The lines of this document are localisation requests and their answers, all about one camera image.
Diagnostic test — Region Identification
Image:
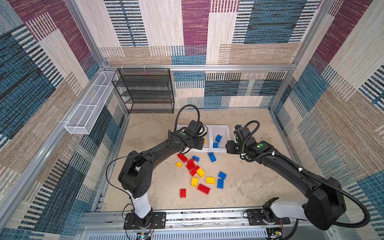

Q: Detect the yellow lego lower middle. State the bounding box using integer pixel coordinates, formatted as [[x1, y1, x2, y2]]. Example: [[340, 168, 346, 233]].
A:
[[191, 177, 199, 188]]

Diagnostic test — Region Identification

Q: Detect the yellow lego cluster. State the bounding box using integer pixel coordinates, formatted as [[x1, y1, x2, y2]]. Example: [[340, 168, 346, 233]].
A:
[[197, 168, 205, 178]]

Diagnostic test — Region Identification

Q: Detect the white bin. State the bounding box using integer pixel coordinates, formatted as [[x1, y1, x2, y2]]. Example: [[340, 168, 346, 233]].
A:
[[209, 125, 231, 153], [191, 125, 212, 153], [173, 127, 193, 153]]

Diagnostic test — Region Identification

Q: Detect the middle white bin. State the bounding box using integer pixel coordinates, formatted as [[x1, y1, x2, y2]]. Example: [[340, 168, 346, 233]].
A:
[[191, 125, 212, 153]]

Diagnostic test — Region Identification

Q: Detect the small red lego bottom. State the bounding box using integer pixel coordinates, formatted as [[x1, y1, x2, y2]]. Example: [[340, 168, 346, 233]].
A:
[[180, 189, 187, 198]]

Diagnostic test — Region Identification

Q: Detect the black wire shelf rack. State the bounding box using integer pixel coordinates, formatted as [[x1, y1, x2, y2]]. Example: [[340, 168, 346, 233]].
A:
[[112, 68, 175, 114]]

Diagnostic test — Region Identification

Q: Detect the large red lego top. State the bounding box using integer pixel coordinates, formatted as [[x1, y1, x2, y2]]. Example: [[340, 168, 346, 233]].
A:
[[177, 154, 188, 163]]

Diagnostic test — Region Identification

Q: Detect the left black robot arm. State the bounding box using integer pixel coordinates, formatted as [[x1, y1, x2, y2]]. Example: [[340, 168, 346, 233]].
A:
[[107, 104, 208, 229]]

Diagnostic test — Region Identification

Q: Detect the left white bin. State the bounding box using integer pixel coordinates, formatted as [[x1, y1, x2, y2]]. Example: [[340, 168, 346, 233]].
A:
[[173, 127, 193, 153]]

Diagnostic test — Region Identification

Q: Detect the aluminium front rail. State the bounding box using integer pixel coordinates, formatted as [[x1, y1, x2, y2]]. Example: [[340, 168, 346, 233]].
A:
[[75, 207, 340, 240]]

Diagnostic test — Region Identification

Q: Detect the red lego cluster upper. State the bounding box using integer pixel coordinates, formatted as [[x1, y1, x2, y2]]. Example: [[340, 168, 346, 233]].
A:
[[187, 159, 196, 171]]

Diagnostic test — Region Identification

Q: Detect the white wire mesh basket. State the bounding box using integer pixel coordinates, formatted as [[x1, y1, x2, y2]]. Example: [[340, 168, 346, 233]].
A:
[[65, 72, 115, 135]]

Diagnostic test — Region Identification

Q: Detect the right white bin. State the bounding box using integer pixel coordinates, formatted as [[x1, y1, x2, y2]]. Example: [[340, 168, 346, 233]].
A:
[[209, 125, 231, 153]]

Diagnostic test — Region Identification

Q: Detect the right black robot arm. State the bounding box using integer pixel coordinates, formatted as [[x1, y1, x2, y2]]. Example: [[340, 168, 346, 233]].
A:
[[226, 121, 371, 230]]

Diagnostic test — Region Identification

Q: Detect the yellow studded lego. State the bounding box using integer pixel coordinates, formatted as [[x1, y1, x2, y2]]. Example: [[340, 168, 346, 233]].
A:
[[206, 177, 216, 185]]

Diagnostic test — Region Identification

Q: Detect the large red lego bottom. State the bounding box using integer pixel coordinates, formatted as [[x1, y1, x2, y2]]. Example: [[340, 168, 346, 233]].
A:
[[198, 184, 211, 195]]

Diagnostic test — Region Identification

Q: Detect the large red lego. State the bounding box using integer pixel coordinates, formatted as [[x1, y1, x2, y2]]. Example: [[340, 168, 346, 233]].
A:
[[177, 154, 188, 163], [198, 184, 211, 195]]

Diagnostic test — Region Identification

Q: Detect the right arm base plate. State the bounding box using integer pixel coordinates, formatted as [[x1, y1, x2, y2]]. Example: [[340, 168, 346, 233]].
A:
[[243, 209, 291, 226]]

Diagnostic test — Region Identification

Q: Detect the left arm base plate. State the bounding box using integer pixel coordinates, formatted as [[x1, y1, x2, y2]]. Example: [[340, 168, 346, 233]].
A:
[[124, 212, 167, 230]]

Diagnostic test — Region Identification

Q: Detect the red lego long cluster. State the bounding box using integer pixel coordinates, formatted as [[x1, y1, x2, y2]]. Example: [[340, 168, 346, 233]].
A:
[[190, 166, 200, 177]]

